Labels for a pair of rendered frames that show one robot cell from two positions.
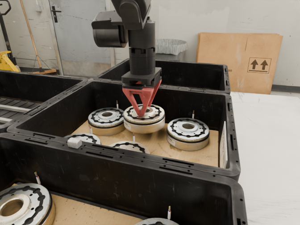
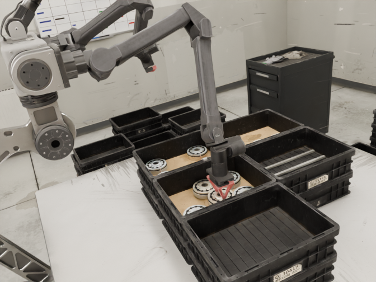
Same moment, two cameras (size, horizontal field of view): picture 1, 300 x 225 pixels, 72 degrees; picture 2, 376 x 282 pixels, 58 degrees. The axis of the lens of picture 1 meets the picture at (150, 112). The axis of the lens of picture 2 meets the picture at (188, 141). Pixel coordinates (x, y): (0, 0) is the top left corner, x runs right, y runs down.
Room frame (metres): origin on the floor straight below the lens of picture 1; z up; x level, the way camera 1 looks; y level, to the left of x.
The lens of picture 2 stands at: (1.22, -0.70, 1.66)
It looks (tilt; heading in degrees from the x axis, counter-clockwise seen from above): 26 degrees down; 142
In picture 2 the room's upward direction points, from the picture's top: 8 degrees counter-clockwise
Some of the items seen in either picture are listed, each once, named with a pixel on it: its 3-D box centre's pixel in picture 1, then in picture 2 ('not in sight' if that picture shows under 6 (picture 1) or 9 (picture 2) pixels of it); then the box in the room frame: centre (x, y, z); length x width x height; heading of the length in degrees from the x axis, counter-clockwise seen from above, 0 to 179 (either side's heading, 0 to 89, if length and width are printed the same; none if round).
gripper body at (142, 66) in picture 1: (142, 63); (219, 168); (0.46, 0.02, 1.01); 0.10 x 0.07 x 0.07; 163
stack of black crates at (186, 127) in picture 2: not in sight; (200, 140); (-0.76, 0.96, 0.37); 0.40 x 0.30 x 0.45; 77
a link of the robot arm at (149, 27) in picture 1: (139, 34); (220, 153); (0.46, 0.02, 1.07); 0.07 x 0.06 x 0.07; 76
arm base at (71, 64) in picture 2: not in sight; (70, 64); (0.18, -0.31, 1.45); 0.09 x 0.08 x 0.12; 167
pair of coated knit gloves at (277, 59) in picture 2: not in sight; (272, 59); (-0.59, 1.78, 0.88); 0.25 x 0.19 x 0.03; 77
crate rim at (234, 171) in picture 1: (136, 114); (212, 182); (0.39, 0.03, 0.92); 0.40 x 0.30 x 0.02; 73
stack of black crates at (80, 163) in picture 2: not in sight; (109, 173); (-0.93, 0.18, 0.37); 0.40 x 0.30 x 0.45; 77
